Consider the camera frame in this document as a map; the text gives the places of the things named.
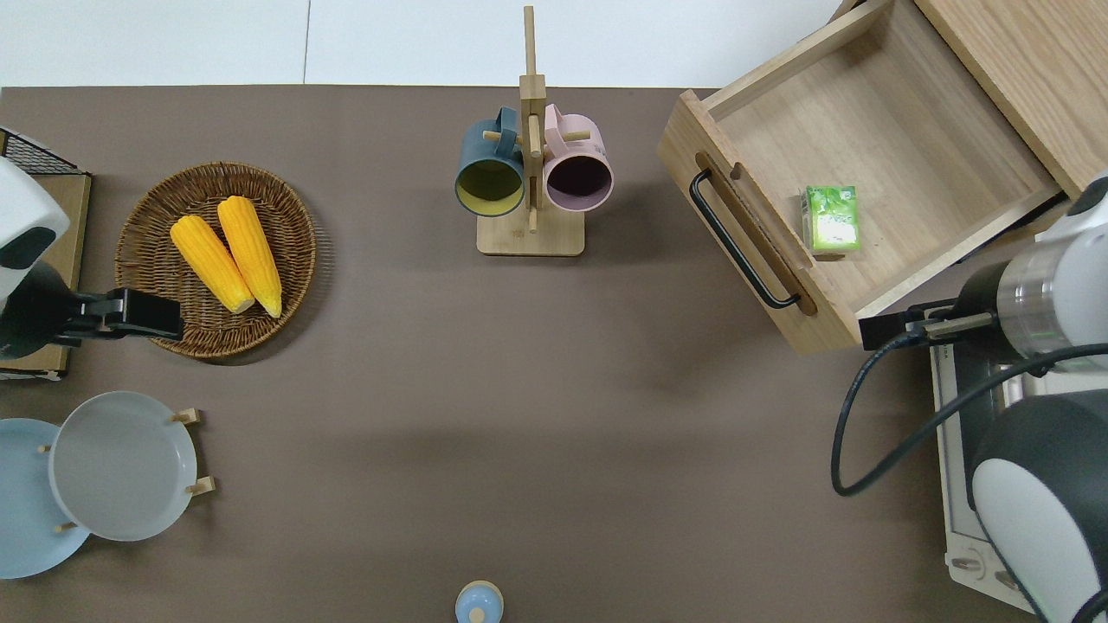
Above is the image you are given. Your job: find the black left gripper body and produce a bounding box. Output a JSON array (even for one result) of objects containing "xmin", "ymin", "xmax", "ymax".
[{"xmin": 0, "ymin": 261, "xmax": 129, "ymax": 360}]

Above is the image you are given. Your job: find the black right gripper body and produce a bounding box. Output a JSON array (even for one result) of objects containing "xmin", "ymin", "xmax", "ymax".
[{"xmin": 909, "ymin": 264, "xmax": 1005, "ymax": 351}]

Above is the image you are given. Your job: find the light wooden drawer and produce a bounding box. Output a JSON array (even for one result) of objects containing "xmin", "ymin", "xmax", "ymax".
[{"xmin": 656, "ymin": 0, "xmax": 1067, "ymax": 356}]

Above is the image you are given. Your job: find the black metal drawer handle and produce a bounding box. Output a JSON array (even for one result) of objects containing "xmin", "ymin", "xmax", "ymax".
[{"xmin": 689, "ymin": 169, "xmax": 802, "ymax": 310}]

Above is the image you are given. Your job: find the round brown wicker basket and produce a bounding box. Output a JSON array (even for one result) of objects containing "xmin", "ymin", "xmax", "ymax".
[{"xmin": 114, "ymin": 162, "xmax": 318, "ymax": 360}]

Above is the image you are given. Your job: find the green tissue pack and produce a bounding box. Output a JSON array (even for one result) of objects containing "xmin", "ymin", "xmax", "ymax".
[{"xmin": 800, "ymin": 185, "xmax": 862, "ymax": 254}]

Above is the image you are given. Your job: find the grey plate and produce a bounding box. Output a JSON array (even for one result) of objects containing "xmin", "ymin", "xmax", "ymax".
[{"xmin": 48, "ymin": 391, "xmax": 198, "ymax": 543}]

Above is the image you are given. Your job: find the yellow corn cob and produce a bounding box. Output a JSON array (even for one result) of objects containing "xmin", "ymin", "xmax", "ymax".
[
  {"xmin": 216, "ymin": 196, "xmax": 284, "ymax": 319},
  {"xmin": 170, "ymin": 215, "xmax": 256, "ymax": 314}
]

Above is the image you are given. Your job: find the white toaster oven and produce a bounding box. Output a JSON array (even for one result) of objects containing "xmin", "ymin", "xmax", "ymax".
[{"xmin": 928, "ymin": 342, "xmax": 1053, "ymax": 617}]

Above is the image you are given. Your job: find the wooden plate rack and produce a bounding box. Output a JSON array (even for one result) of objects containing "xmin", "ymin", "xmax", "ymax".
[{"xmin": 36, "ymin": 407, "xmax": 217, "ymax": 535}]

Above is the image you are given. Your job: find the light blue plate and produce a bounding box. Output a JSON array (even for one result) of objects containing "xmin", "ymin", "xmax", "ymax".
[{"xmin": 0, "ymin": 418, "xmax": 92, "ymax": 580}]

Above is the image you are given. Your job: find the pink mug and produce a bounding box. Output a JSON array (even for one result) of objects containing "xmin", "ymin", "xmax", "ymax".
[{"xmin": 542, "ymin": 104, "xmax": 615, "ymax": 213}]

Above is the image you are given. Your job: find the wooden mug tree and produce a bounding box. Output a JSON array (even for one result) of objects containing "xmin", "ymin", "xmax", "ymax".
[{"xmin": 476, "ymin": 4, "xmax": 587, "ymax": 257}]

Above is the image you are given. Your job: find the dark blue mug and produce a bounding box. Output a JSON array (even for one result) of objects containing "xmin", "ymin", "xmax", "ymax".
[{"xmin": 454, "ymin": 106, "xmax": 527, "ymax": 218}]

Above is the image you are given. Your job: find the small blue wooden knob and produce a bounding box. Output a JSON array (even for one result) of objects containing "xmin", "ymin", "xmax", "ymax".
[{"xmin": 454, "ymin": 580, "xmax": 505, "ymax": 623}]

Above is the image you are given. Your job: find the black wire wooden shelf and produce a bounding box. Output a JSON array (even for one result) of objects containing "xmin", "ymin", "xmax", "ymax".
[{"xmin": 0, "ymin": 128, "xmax": 93, "ymax": 382}]

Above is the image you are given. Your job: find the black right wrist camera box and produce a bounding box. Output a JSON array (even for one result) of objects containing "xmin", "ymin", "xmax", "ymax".
[{"xmin": 859, "ymin": 310, "xmax": 912, "ymax": 352}]

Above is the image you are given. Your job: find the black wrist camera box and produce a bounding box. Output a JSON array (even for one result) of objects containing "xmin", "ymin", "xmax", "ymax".
[
  {"xmin": 859, "ymin": 310, "xmax": 912, "ymax": 352},
  {"xmin": 126, "ymin": 287, "xmax": 185, "ymax": 342}
]

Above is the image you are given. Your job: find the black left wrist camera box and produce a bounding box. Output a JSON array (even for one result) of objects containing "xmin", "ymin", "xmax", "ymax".
[{"xmin": 126, "ymin": 287, "xmax": 185, "ymax": 342}]

